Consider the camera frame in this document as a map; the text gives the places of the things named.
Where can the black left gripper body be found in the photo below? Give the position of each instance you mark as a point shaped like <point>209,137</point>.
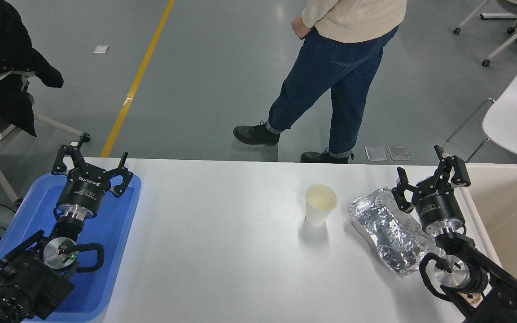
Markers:
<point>81,190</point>

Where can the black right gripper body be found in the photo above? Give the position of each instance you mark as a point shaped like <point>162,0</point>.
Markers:
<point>438,204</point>

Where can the white paper cup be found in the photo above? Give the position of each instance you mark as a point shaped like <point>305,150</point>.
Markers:
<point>319,215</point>

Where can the person's hand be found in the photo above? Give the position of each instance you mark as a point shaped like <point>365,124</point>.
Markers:
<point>302,28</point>

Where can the clear rectangular floor plate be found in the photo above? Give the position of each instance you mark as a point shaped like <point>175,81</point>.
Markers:
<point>376,153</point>
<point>399,153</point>

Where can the crumpled silver foil tray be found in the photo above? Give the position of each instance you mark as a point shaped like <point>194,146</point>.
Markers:
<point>384,233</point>

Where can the blue plastic tray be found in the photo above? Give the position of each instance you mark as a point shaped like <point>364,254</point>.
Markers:
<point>115,233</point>

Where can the large pale bin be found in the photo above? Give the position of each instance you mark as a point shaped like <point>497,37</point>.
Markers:
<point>510,211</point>

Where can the white paper scrap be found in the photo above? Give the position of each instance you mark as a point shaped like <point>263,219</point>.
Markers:
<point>101,49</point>

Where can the standing person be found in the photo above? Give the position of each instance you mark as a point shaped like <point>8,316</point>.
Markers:
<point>330,67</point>

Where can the white rolling chair base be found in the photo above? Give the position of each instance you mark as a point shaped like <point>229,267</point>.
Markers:
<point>501,16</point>

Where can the white frame chair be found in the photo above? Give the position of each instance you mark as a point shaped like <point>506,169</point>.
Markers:
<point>56,124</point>

